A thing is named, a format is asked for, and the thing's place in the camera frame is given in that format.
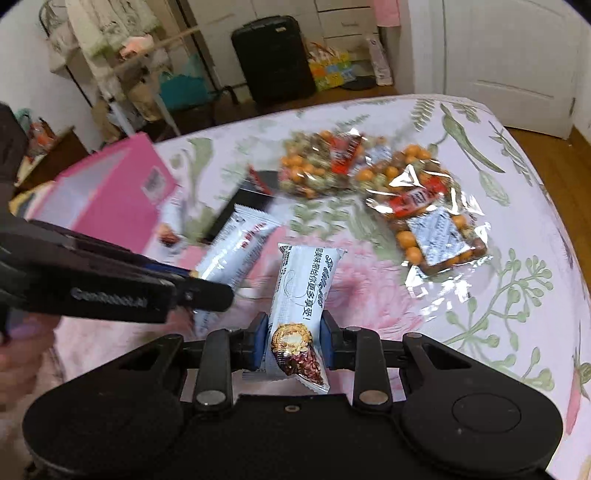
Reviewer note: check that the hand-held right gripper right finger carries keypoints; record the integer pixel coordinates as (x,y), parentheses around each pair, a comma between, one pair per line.
(327,341)

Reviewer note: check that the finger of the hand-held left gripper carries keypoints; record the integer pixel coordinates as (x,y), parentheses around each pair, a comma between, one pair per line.
(205,294)
(115,258)

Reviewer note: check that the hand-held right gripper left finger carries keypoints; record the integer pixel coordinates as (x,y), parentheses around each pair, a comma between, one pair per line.
(259,341)

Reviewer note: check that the grey snack bar packet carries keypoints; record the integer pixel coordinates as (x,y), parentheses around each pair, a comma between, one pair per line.
(300,295)
(173,230)
(240,249)

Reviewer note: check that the pink cardboard box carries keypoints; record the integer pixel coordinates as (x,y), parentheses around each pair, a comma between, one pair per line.
(129,203)

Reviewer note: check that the person's left hand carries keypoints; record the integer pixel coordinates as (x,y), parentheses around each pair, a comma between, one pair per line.
(23,355)

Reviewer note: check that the dark seaweed packet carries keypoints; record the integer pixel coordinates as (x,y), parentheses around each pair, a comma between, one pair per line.
(256,199)

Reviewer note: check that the dark wooden nightstand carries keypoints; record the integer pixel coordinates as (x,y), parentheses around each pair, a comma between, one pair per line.
(60,157)

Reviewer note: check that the clear bag of coated peanuts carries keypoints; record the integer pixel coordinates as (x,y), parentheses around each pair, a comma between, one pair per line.
(429,230)
(314,170)

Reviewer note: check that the dark cloth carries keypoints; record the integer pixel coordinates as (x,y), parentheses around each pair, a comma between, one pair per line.
(11,143)

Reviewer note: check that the teal shopping bag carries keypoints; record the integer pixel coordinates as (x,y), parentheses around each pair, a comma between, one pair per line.
(182,90)

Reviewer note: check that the floral bedsheet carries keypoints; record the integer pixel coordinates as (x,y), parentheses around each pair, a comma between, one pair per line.
(508,230)

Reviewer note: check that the wooden folding desk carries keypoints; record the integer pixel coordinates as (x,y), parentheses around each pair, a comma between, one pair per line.
(157,46)

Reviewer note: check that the white floral garment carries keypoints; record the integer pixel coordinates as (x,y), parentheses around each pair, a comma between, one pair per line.
(106,37)

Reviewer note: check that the black suitcase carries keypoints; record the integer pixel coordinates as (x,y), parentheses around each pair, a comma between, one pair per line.
(272,60)

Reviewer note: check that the colourful gift bag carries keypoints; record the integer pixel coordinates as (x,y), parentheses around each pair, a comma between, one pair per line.
(330,69)

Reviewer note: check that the black round base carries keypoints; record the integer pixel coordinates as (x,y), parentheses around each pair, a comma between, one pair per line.
(359,84)

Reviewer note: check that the white plastic packet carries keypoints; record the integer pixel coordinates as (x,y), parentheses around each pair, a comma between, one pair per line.
(379,62)

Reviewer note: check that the white drawer cabinet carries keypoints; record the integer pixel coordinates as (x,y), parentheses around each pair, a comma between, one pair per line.
(346,23)

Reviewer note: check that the white door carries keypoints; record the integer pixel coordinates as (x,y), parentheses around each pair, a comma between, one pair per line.
(508,60)

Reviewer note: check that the pink hanging bag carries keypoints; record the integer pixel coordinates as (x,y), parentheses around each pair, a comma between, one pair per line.
(387,11)

